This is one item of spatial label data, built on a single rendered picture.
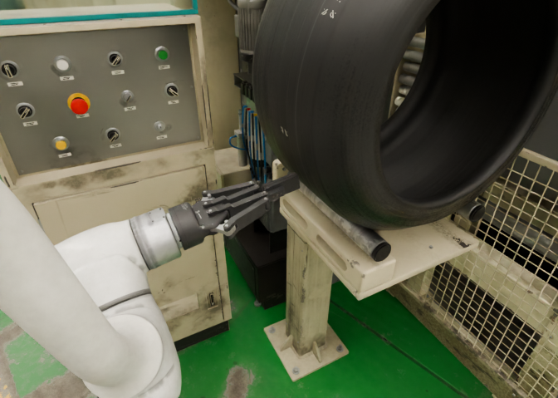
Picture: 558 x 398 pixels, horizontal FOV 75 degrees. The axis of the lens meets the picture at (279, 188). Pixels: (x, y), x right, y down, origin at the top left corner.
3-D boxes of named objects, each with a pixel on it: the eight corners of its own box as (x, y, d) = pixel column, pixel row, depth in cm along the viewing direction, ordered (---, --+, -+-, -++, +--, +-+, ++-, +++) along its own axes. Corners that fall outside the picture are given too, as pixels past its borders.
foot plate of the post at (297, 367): (263, 329, 162) (263, 324, 159) (315, 307, 172) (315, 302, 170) (292, 382, 141) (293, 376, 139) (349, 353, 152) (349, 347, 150)
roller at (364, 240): (301, 164, 97) (303, 179, 100) (287, 170, 96) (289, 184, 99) (393, 240, 71) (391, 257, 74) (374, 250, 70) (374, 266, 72)
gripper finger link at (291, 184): (262, 187, 65) (265, 189, 65) (296, 173, 67) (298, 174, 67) (265, 199, 67) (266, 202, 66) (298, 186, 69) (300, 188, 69)
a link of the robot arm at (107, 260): (134, 223, 65) (161, 292, 62) (40, 260, 60) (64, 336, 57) (122, 206, 55) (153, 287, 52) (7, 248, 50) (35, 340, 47)
